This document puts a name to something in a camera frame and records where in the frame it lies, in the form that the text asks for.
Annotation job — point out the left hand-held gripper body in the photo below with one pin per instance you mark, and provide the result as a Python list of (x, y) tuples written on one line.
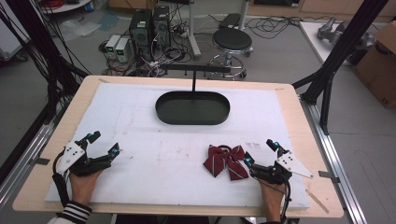
[(73, 155)]

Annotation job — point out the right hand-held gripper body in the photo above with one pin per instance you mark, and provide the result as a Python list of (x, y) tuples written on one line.
[(280, 169)]

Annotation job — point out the red striped bow tie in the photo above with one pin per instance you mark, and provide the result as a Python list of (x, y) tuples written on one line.
[(225, 161)]

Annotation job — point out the person's right hand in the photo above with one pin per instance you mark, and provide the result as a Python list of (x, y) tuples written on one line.
[(272, 199)]

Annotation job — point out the person's left hand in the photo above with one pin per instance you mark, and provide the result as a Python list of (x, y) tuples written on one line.
[(82, 186)]

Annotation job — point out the wooden stick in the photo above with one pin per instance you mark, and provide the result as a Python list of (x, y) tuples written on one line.
[(317, 201)]

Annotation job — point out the white foam mat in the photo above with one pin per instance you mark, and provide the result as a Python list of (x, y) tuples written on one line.
[(174, 146)]

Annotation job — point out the black oval tray with T-stand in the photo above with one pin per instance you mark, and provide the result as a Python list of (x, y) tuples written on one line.
[(193, 109)]

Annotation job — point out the white power supply unit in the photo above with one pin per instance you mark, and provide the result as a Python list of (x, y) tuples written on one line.
[(112, 46), (122, 49)]

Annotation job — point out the clear plastic sheet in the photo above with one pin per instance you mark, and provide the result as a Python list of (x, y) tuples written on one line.
[(79, 28)]

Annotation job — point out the black round stool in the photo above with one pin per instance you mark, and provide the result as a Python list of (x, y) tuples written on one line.
[(232, 39)]

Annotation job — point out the black computer tower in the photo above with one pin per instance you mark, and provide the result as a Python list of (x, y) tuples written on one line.
[(140, 31), (162, 26)]

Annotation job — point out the grey machine part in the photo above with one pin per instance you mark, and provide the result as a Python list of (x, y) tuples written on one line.
[(330, 30)]

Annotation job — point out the cardboard box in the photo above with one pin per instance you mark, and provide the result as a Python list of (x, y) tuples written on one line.
[(378, 68)]

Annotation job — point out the black flat floor device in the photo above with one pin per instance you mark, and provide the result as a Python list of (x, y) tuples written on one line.
[(230, 20)]

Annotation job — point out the white table leg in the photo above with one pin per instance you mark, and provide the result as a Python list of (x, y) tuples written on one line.
[(193, 34)]

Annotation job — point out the aluminium rail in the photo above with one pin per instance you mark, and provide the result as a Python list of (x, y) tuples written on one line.
[(336, 161), (28, 155)]

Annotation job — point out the black metal frame stand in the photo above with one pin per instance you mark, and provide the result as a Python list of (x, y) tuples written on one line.
[(46, 56), (339, 53)]

